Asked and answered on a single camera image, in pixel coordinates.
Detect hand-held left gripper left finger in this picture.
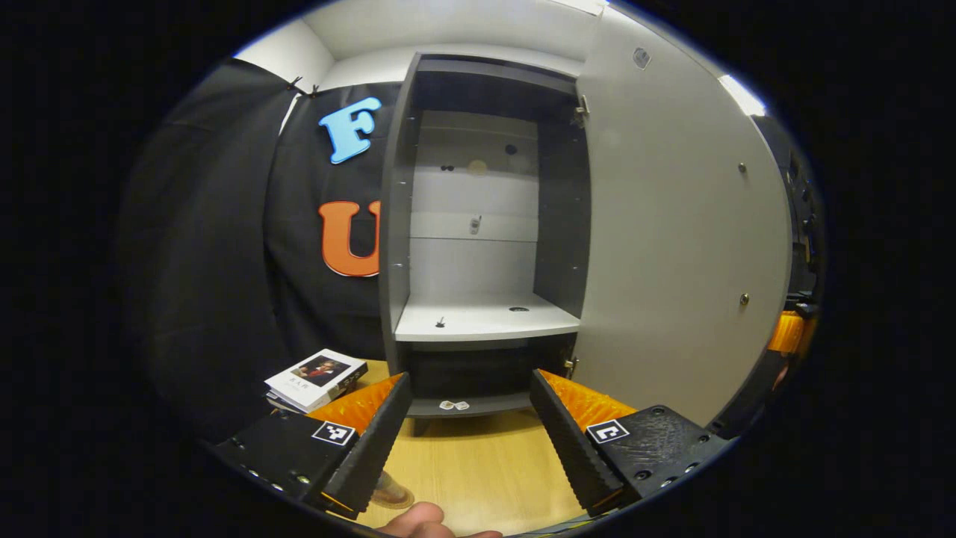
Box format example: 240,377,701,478
213,372,414,520

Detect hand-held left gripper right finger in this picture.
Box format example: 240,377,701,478
529,368,736,519

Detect round brown coaster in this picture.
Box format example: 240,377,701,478
370,471,416,510

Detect beige cabinet door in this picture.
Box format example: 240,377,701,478
571,6,794,442

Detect grey cabinet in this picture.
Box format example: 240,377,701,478
377,51,595,419

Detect grey cabinet shelf board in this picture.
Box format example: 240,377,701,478
394,291,581,343

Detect white book with portrait cover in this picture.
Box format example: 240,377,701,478
265,349,369,413

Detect dark book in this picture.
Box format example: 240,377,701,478
267,390,311,415

